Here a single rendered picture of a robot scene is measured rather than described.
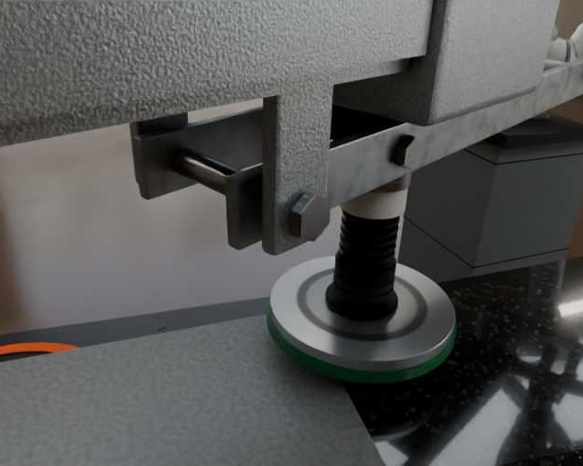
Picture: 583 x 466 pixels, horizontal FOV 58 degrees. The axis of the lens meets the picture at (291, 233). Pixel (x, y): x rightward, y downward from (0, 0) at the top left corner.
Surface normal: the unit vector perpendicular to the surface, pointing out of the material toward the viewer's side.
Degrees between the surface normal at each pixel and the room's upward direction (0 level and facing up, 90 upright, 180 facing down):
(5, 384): 0
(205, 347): 0
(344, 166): 90
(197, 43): 90
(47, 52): 90
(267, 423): 0
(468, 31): 90
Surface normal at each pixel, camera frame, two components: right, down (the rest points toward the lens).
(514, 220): 0.37, 0.44
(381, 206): 0.11, 0.46
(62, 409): 0.04, -0.89
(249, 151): 0.71, 0.34
